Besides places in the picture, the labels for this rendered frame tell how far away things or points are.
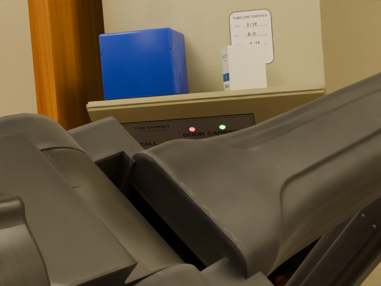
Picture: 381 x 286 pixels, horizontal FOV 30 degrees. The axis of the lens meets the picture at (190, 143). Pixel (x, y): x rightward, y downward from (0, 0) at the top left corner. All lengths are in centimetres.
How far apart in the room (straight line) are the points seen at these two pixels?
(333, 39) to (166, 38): 59
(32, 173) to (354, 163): 15
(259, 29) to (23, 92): 71
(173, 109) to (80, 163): 72
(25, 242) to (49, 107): 85
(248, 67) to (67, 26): 29
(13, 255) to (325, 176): 16
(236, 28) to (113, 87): 21
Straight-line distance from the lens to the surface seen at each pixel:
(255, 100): 93
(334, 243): 61
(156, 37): 96
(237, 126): 97
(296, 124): 31
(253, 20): 105
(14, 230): 17
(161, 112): 96
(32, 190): 20
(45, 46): 102
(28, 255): 17
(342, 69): 147
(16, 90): 161
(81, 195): 22
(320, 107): 33
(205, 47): 105
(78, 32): 113
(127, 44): 96
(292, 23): 104
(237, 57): 96
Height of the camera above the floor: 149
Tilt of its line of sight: 3 degrees down
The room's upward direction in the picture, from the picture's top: 4 degrees counter-clockwise
